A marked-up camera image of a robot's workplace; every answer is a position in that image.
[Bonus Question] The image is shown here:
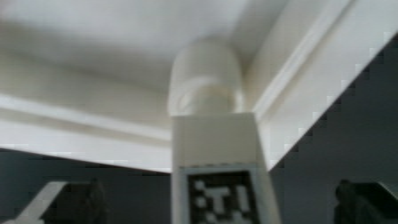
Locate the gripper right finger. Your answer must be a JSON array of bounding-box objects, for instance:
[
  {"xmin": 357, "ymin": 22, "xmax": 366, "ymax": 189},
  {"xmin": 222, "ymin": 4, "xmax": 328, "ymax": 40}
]
[{"xmin": 334, "ymin": 180, "xmax": 398, "ymax": 224}]

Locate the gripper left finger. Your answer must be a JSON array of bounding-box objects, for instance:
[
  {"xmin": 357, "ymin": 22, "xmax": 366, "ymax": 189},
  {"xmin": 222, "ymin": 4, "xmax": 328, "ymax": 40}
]
[{"xmin": 10, "ymin": 179, "xmax": 108, "ymax": 224}]

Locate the white square tabletop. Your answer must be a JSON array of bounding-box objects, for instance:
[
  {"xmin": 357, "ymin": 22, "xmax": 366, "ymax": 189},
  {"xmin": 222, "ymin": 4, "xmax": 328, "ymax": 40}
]
[{"xmin": 0, "ymin": 0, "xmax": 398, "ymax": 172}]

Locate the white table leg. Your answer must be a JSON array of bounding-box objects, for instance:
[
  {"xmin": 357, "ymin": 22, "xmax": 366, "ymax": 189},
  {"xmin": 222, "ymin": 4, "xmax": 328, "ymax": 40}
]
[{"xmin": 168, "ymin": 39, "xmax": 280, "ymax": 224}]

